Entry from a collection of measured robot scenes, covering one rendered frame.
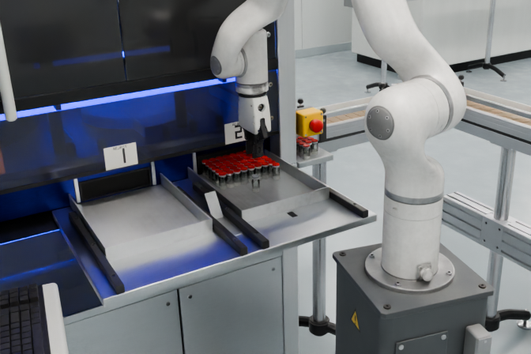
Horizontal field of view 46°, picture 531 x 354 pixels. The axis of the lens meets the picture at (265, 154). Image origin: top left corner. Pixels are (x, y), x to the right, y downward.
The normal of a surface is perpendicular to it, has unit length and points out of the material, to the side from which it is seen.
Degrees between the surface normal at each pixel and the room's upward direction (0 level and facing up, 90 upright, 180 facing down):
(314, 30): 90
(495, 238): 90
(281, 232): 0
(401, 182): 95
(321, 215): 0
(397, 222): 90
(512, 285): 0
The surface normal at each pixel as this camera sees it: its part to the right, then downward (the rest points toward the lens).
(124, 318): 0.49, 0.30
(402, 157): -0.37, 0.84
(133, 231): -0.03, -0.93
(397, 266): -0.57, 0.31
